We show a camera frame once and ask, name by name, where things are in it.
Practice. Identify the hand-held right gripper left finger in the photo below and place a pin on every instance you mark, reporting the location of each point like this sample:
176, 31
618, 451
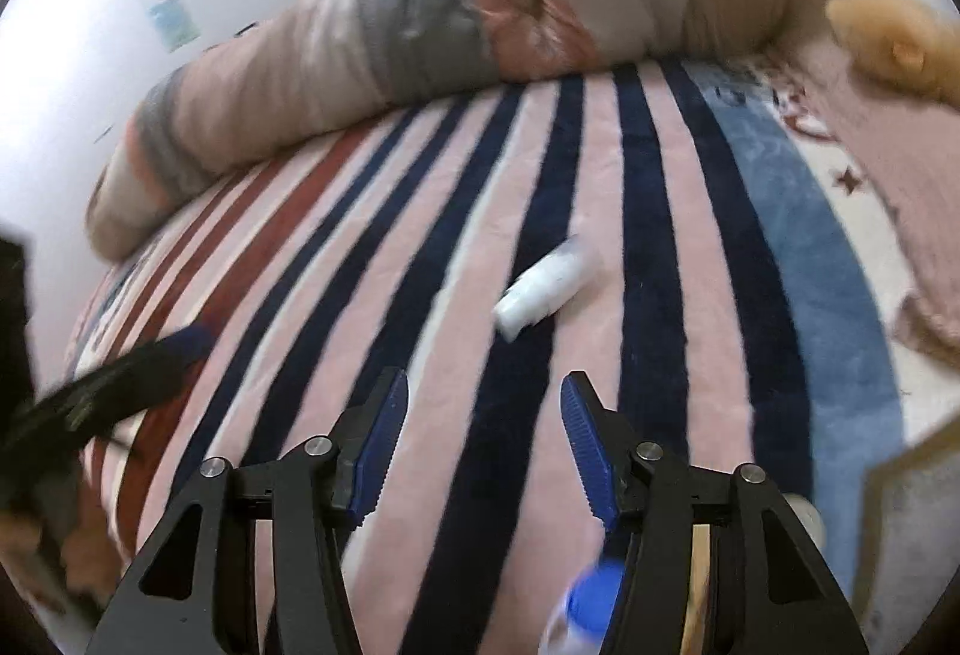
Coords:
379, 452

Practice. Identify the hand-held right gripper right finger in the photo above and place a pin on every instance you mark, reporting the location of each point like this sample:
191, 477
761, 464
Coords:
589, 452

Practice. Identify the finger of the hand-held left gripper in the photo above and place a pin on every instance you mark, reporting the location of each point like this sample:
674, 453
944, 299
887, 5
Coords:
150, 370

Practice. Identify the small white tube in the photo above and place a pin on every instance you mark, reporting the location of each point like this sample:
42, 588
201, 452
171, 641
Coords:
544, 287

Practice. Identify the brown cardboard box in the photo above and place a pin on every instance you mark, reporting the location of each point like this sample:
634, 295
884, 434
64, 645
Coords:
907, 520

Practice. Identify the person's left hand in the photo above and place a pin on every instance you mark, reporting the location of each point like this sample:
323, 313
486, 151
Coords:
90, 554

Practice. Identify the blue white contact lens case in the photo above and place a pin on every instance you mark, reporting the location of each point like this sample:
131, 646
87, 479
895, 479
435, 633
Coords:
592, 601

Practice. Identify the striped blanket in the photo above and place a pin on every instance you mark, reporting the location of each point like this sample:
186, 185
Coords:
450, 235

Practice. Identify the rolled pink grey duvet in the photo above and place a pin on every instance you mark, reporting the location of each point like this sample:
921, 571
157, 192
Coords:
450, 10

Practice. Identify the tan plush toy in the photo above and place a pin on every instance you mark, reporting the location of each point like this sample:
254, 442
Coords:
892, 40

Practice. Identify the blue wall poster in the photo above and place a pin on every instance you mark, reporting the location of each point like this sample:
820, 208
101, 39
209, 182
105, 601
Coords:
172, 23

